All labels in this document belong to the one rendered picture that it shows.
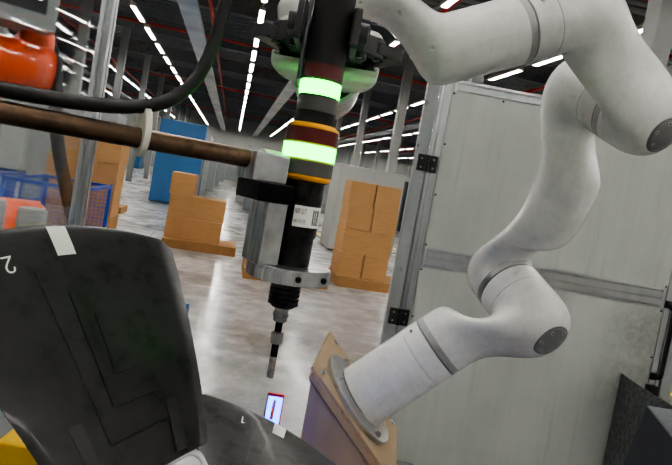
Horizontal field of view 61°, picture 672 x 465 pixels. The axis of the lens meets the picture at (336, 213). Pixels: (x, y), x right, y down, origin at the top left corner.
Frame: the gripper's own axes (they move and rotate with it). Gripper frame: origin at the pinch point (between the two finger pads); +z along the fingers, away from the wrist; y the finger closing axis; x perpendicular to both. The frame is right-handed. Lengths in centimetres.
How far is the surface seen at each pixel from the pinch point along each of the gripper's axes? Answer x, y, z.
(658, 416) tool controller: -39, -58, -36
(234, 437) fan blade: -43.6, 3.4, -17.9
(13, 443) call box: -56, 35, -31
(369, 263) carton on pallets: -126, -89, -811
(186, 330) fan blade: -27.6, 8.1, -3.7
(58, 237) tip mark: -21.1, 20.2, -2.9
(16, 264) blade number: -23.1, 21.4, 1.2
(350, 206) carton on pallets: -45, -45, -801
